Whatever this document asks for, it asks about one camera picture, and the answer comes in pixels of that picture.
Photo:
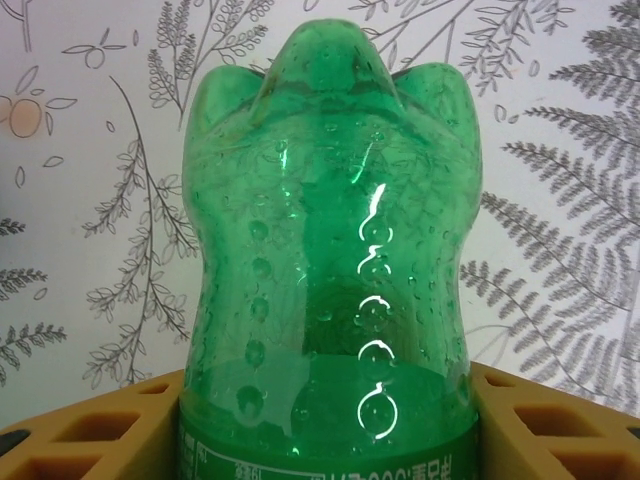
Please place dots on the floral patterned tablecloth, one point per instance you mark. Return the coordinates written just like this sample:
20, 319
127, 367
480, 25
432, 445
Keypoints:
75, 225

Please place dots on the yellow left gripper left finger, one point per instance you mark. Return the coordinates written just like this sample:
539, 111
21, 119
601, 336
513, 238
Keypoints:
90, 440

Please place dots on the green plastic soda bottle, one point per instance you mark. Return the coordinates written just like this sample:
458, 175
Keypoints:
325, 250

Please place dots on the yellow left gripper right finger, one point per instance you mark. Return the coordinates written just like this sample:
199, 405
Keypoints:
550, 440

